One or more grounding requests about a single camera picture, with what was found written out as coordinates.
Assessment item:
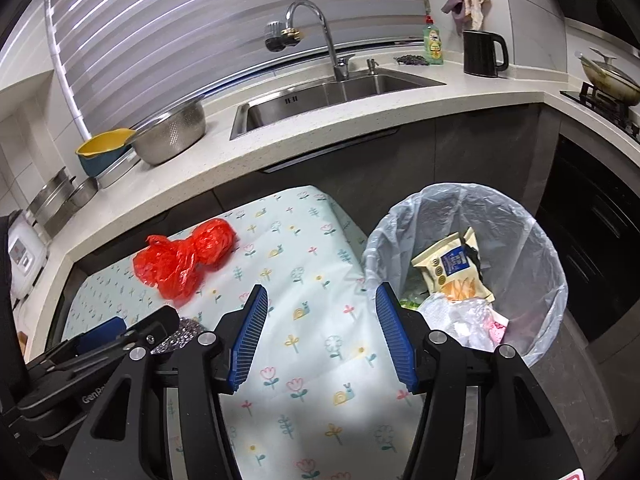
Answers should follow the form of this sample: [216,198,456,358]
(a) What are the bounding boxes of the yellow green snack bag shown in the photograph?
[399,284,430,310]

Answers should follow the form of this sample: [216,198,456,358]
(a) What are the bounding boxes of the steel wool scrubber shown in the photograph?
[152,318,206,354]

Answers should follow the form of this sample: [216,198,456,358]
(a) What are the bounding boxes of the white plastic bag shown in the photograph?
[418,292,496,351]

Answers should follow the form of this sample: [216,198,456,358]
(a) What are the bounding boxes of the cream snack bag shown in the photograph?
[411,228,495,304]

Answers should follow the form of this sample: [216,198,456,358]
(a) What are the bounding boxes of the red plastic bag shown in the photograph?
[132,218,236,308]

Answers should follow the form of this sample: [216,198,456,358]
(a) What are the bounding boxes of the trash bin with clear liner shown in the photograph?
[362,182,568,365]

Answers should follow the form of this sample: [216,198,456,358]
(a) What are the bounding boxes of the floral tablecloth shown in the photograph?
[62,184,426,480]

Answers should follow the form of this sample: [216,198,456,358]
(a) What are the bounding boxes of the white rice cooker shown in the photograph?
[8,209,48,300]

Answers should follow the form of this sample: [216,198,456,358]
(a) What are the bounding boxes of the stacked steel pots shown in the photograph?
[26,167,75,238]

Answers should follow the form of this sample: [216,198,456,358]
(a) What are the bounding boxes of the small steel bowl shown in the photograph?
[68,177,99,210]

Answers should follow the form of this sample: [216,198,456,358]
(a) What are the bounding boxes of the white rectangular tray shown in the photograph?
[96,150,140,188]

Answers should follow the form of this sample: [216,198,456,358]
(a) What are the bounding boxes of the yellow and teal basin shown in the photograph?
[76,128,134,178]

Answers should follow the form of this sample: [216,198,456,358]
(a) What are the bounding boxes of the stainless steel mixing bowl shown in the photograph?
[126,100,206,166]

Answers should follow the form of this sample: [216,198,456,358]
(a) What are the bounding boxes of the black oven front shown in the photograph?
[536,136,639,341]

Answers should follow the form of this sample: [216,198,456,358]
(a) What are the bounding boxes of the stainless steel sink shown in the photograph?
[230,70,445,140]

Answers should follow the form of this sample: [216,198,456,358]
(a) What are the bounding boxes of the dark scouring pad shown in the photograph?
[394,54,430,66]

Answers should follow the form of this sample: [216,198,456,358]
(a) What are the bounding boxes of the green dish soap bottle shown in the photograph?
[423,15,444,65]

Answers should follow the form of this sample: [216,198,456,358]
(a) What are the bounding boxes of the black electric kettle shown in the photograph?
[463,29,510,78]

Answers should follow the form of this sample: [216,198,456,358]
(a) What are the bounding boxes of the black gas stove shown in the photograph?
[561,82,639,143]

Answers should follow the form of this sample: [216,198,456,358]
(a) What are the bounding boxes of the chrome faucet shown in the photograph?
[264,0,352,82]

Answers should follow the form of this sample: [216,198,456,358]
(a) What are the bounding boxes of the wok with glass lid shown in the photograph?
[575,48,640,106]

